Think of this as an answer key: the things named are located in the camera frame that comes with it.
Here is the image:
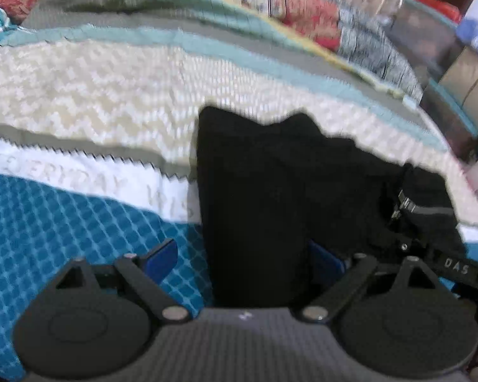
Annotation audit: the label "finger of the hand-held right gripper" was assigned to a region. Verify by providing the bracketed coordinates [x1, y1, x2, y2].
[394, 189, 459, 227]

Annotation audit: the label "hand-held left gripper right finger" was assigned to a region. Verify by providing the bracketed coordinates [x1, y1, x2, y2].
[302, 241, 441, 324]

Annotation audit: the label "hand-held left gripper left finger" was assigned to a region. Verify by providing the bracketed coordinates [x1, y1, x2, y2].
[54, 239, 192, 324]

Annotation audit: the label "black pants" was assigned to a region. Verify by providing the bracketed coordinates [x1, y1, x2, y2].
[195, 105, 468, 308]

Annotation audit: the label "cardboard box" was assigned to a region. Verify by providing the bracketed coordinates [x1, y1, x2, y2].
[438, 46, 478, 132]

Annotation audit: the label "blue white patterned blanket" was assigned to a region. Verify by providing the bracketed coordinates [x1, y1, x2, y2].
[337, 6, 425, 102]

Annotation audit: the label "storage box with teal lid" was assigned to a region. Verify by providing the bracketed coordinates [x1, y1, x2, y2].
[390, 0, 465, 84]

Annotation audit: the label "patchwork quilt bedspread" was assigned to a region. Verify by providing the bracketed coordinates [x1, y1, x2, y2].
[0, 0, 478, 378]

